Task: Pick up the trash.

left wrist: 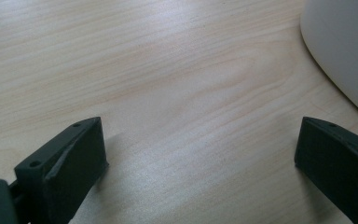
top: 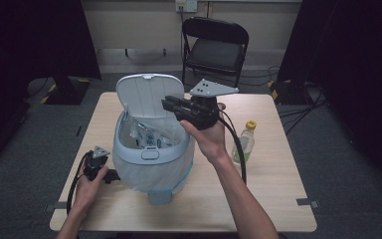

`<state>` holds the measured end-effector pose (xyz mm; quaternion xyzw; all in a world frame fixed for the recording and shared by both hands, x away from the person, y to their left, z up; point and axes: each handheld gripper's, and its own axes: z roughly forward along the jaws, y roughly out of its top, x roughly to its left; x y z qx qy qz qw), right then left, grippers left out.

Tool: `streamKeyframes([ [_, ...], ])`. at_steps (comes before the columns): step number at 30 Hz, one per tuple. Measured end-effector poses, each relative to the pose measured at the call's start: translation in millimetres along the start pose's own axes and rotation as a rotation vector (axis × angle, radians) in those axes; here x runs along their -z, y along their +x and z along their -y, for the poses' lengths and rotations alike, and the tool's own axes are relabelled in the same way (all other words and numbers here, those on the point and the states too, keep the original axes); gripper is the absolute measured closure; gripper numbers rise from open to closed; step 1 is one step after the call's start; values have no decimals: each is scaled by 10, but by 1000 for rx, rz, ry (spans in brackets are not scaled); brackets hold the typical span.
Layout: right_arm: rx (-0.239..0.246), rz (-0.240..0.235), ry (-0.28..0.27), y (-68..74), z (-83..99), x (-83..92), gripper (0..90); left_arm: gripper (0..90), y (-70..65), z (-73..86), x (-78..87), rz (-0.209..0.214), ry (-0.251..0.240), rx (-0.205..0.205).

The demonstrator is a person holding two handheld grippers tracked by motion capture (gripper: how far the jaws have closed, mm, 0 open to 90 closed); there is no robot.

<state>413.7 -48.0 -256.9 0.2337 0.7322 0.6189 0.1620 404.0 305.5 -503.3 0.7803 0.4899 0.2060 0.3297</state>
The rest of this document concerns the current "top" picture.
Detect black curtain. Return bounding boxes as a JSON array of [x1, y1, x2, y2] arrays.
[[0, 0, 102, 174], [277, 0, 382, 197]]

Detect white wall socket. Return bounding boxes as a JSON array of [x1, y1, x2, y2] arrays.
[[174, 0, 199, 14]]

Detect white grey lidded trash can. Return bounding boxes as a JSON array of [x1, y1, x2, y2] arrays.
[[111, 73, 196, 206]]

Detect black wall socket cable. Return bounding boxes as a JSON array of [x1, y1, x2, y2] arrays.
[[178, 5, 185, 69]]

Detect person's right hand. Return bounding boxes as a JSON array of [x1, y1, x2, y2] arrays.
[[179, 114, 230, 165]]

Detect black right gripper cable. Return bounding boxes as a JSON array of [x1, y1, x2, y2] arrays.
[[217, 109, 248, 185]]

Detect person's left hand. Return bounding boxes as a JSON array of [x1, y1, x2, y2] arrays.
[[73, 166, 109, 214]]

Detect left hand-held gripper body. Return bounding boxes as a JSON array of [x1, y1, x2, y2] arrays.
[[83, 145, 111, 182]]

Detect clear trash bag blue drawstring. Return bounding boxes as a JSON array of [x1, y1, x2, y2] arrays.
[[113, 114, 196, 194]]

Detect grey tape strip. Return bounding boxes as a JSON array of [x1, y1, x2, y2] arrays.
[[44, 200, 71, 213], [295, 197, 320, 210]]

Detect black folding chair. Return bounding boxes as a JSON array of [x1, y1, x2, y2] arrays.
[[180, 16, 250, 95]]

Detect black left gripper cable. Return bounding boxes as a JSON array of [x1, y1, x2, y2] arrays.
[[66, 150, 95, 215]]

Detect black floor cables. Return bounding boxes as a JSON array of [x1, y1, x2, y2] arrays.
[[268, 64, 331, 135]]

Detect clear bottle yellow cap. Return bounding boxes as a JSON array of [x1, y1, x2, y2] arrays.
[[231, 119, 258, 165]]

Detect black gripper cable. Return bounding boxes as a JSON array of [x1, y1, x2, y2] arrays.
[[66, 150, 95, 215], [217, 109, 248, 185]]

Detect black stand base striped tape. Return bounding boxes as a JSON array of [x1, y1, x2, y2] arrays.
[[40, 76, 93, 107], [268, 79, 312, 106]]

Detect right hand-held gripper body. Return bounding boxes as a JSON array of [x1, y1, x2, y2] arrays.
[[175, 78, 240, 131]]

